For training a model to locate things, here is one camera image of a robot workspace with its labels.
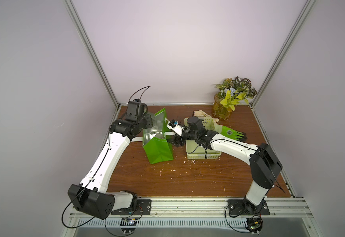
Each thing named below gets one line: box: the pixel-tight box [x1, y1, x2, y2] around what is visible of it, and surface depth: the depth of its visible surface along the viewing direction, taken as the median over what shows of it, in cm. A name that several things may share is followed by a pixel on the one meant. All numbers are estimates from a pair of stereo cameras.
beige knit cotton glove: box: [193, 110, 219, 123], surface depth 116 cm
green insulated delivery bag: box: [142, 107, 176, 165], surface depth 83 cm
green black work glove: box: [214, 123, 248, 142], surface depth 102 cm
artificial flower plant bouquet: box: [215, 76, 258, 112], surface depth 96 cm
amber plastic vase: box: [212, 93, 232, 121], surface depth 112 cm
